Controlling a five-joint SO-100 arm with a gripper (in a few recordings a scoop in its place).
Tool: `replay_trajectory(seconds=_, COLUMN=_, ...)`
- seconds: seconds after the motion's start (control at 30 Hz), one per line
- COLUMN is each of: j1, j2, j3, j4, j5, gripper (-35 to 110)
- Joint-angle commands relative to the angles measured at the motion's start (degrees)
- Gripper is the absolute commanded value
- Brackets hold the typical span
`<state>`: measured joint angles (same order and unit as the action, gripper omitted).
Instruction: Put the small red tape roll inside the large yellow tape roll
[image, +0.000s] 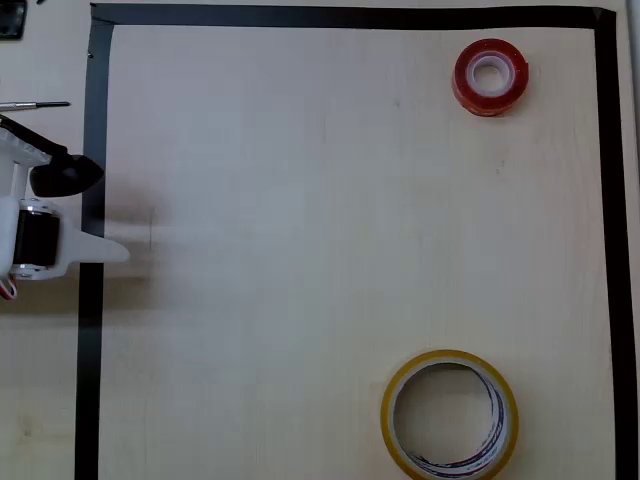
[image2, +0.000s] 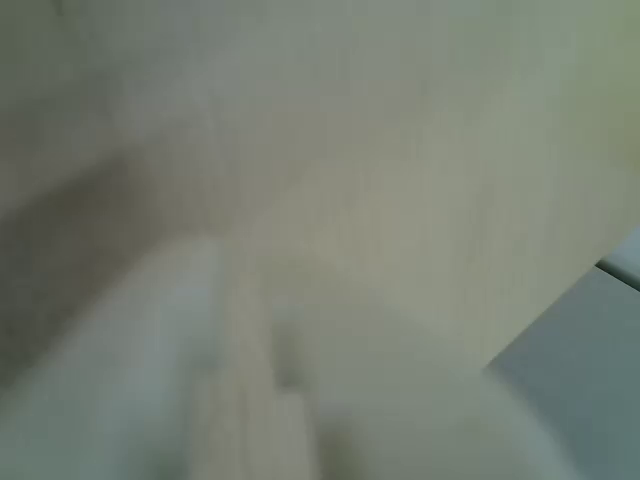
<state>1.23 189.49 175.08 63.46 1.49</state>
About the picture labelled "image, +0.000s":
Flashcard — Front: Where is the small red tape roll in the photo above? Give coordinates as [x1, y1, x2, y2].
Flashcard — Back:
[451, 38, 530, 118]

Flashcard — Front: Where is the large yellow tape roll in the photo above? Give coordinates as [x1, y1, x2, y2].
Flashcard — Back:
[379, 348, 520, 480]

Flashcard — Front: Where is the thin metal screwdriver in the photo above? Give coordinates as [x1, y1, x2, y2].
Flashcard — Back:
[0, 101, 71, 110]

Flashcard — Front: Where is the black plastic box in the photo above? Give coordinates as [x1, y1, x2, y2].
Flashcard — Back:
[0, 0, 26, 40]

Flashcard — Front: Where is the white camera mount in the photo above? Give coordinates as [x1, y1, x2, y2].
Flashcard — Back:
[0, 122, 54, 201]

